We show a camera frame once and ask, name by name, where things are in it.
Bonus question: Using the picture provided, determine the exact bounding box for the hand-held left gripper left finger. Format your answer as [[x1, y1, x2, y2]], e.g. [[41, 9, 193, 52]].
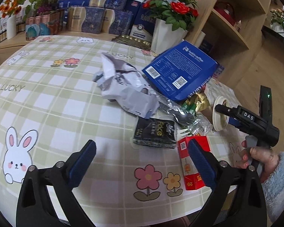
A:
[[16, 139, 97, 227]]

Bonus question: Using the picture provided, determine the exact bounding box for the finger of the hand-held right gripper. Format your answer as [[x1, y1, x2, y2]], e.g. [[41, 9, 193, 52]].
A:
[[215, 104, 238, 119], [227, 118, 244, 127]]

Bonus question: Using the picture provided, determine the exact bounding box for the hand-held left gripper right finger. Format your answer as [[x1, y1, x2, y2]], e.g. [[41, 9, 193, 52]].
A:
[[188, 139, 267, 227]]

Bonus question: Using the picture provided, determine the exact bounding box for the beige paper cup lid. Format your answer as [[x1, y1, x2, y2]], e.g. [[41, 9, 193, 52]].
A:
[[212, 96, 230, 131]]

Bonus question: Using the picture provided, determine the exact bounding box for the red cigarette box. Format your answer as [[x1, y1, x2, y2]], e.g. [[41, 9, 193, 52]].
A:
[[177, 135, 212, 191]]

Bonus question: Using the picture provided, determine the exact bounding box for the clear plastic wrapper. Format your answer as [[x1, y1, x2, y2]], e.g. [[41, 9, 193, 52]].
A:
[[156, 95, 213, 135]]

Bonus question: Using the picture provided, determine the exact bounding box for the green gold snack wrapper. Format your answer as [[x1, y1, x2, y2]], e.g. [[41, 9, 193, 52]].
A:
[[181, 92, 210, 114]]

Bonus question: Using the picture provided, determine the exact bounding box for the black snack packet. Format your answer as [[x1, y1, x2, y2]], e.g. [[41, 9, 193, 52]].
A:
[[133, 117, 178, 149]]

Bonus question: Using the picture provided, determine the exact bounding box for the blue coffee box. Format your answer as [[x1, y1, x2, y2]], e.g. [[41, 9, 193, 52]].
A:
[[141, 40, 222, 101]]

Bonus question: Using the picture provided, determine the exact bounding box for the white paper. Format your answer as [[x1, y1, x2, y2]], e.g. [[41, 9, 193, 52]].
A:
[[93, 51, 159, 119]]

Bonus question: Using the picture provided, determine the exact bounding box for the person's right forearm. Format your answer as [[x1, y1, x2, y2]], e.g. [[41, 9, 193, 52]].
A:
[[260, 152, 284, 223]]

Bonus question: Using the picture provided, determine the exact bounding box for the person's right hand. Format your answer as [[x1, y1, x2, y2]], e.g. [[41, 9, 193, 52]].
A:
[[235, 140, 282, 183]]

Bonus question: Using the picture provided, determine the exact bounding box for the small blue white carton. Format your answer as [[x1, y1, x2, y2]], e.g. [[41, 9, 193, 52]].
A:
[[212, 64, 225, 79]]

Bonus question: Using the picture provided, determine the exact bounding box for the dark blue packet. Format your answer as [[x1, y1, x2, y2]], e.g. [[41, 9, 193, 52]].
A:
[[200, 39, 215, 55]]

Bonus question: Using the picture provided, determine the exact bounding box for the wooden shelf unit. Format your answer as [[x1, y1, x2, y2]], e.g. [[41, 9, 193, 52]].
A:
[[185, 0, 274, 62]]

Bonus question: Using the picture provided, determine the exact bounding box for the stack of pastel cups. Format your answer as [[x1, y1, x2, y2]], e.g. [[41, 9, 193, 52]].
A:
[[197, 31, 207, 50]]

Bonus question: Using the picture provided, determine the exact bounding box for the dark counter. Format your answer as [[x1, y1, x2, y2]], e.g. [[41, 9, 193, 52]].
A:
[[261, 25, 284, 50]]

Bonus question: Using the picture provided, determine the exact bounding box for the red rose plant white pot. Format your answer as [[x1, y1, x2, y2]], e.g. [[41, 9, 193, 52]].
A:
[[142, 0, 200, 55]]

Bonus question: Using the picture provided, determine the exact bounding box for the red teapot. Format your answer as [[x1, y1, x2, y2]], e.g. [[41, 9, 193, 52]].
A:
[[214, 1, 236, 26]]

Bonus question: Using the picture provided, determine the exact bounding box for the white flower plant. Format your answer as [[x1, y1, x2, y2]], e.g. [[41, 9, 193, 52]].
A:
[[270, 8, 284, 39]]

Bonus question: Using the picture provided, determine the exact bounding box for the gold tray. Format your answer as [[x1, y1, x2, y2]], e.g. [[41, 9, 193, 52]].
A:
[[111, 34, 152, 50]]

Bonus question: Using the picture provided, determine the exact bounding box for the navy box white label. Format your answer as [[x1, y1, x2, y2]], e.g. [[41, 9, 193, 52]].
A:
[[129, 5, 157, 42]]

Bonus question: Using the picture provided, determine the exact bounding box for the navy box red logo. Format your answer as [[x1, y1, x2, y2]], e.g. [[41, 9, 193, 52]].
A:
[[126, 0, 142, 24]]

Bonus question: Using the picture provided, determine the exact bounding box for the colourful striped tin box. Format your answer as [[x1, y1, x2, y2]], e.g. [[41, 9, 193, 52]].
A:
[[25, 8, 68, 42]]

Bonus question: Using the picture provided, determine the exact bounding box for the row of small dark boxes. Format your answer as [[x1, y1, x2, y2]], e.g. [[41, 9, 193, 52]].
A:
[[0, 14, 26, 46]]

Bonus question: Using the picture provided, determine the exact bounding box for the orange flowers white vase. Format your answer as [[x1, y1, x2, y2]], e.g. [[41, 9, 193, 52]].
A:
[[0, 0, 23, 39]]

